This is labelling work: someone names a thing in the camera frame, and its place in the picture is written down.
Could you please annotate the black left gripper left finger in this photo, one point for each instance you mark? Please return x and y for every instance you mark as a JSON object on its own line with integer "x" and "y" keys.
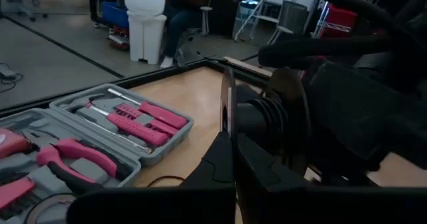
{"x": 220, "y": 170}

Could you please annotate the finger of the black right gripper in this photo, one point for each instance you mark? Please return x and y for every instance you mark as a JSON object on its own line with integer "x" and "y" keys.
{"x": 400, "y": 127}
{"x": 340, "y": 124}

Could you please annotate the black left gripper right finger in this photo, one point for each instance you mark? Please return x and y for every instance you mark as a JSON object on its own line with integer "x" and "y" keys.
{"x": 257, "y": 174}

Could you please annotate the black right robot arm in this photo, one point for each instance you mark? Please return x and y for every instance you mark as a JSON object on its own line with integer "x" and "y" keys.
{"x": 413, "y": 10}

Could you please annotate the red storage shelf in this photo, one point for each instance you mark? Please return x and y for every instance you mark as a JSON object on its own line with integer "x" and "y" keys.
{"x": 340, "y": 19}

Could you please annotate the grey mesh chair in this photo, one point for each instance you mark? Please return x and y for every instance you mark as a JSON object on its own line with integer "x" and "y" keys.
{"x": 292, "y": 17}

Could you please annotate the grey plastic tool case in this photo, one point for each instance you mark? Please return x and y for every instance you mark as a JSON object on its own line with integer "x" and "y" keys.
{"x": 156, "y": 157}

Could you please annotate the red bit holder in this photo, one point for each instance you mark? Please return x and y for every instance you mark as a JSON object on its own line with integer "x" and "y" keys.
{"x": 128, "y": 110}

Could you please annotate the office chair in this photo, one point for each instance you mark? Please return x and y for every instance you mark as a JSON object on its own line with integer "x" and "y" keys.
{"x": 205, "y": 20}

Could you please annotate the white trash bin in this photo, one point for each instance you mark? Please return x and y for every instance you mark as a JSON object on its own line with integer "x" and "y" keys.
{"x": 146, "y": 34}

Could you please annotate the person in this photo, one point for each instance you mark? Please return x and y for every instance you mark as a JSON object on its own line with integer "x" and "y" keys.
{"x": 181, "y": 17}

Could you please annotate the black tape roll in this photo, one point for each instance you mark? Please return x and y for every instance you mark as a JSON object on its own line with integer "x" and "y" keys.
{"x": 50, "y": 210}

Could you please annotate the blue bin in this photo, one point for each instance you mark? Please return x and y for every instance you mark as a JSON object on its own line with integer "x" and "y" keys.
{"x": 115, "y": 14}

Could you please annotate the red utility knife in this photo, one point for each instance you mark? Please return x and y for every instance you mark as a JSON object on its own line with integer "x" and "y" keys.
{"x": 13, "y": 189}

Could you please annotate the red tape measure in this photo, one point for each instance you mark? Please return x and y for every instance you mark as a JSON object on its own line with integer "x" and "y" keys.
{"x": 11, "y": 142}

